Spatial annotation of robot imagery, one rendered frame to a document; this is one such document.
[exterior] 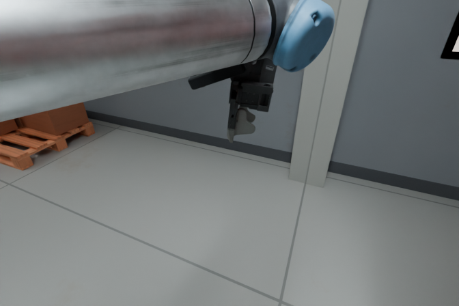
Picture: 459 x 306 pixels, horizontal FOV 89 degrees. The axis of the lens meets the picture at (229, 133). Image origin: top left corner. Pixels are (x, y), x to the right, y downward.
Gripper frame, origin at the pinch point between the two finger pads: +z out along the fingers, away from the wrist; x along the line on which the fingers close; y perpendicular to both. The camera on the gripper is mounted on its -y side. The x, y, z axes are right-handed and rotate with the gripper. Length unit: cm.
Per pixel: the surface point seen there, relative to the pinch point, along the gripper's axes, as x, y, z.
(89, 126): 180, -174, 135
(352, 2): 120, 59, -27
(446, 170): 109, 169, 75
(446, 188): 105, 176, 90
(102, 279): 15, -61, 119
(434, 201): 98, 167, 99
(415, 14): 134, 106, -25
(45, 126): 153, -203, 122
